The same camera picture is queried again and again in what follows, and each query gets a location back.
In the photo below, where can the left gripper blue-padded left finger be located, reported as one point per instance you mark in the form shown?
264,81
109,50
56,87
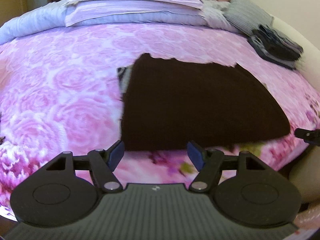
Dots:
102,165

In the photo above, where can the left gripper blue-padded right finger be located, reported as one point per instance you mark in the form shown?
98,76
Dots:
208,165

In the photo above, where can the dark brown and grey t-shirt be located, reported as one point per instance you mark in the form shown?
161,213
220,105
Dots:
169,103

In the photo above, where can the cream headboard bolster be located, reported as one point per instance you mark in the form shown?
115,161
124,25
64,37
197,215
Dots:
308,64

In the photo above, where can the pink rose floral blanket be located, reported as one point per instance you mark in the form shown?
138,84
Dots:
59,88

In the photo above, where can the stack of folded dark clothes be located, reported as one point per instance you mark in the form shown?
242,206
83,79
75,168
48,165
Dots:
275,47

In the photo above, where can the grey knitted pillow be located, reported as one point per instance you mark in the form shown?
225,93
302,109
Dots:
247,16

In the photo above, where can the lavender ruffled comforter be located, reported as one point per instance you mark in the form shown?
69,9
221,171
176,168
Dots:
60,14

